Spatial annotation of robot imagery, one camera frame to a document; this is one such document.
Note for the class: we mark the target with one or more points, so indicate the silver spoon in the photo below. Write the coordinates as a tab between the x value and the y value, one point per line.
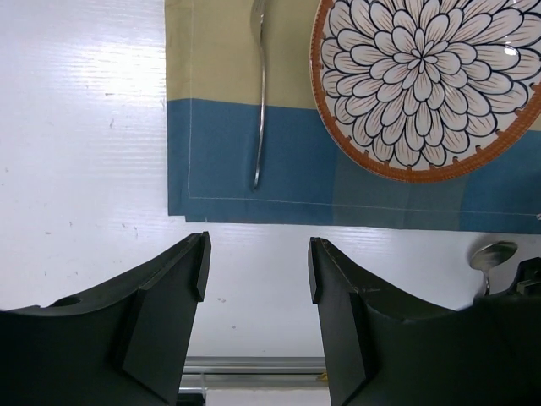
489	257

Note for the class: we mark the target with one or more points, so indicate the silver fork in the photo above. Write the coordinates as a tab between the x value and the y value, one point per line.
257	26

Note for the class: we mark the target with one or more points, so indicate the blue beige checked placemat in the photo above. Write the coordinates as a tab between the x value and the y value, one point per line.
223	166

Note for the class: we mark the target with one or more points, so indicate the front aluminium rail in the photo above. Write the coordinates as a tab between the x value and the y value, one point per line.
207	373

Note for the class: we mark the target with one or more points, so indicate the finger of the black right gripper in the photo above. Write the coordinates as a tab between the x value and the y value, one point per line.
527	280

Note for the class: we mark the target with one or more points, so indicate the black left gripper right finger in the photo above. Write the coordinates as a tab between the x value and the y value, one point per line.
384	346

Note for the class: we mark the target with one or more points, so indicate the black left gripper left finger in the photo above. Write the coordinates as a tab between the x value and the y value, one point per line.
121	342

